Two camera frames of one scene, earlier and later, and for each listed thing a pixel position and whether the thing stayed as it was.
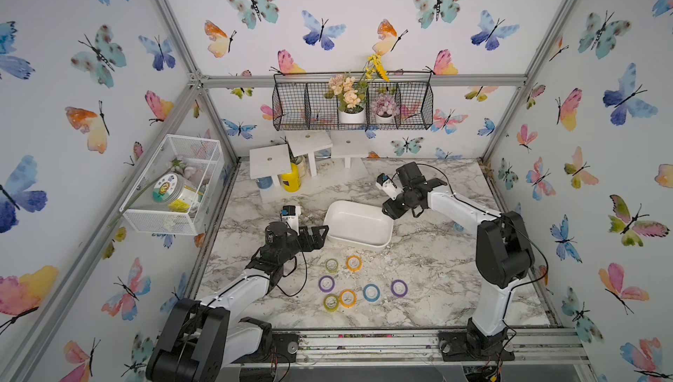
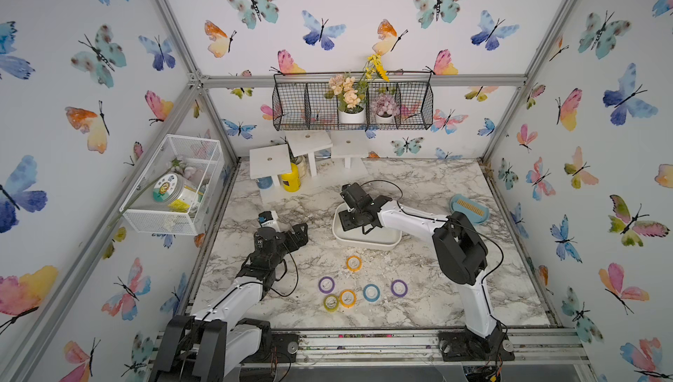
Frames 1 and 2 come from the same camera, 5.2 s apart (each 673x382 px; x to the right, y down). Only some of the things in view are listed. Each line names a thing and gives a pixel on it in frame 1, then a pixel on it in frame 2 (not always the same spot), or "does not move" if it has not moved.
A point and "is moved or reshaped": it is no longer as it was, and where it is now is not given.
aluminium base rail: x=385 y=348 does not move
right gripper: x=391 y=209 -> x=345 y=222
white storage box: x=357 y=227 is moved or reshaped
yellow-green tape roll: x=331 y=302 does not move
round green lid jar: x=169 y=188 does not move
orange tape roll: x=354 y=263 does not move
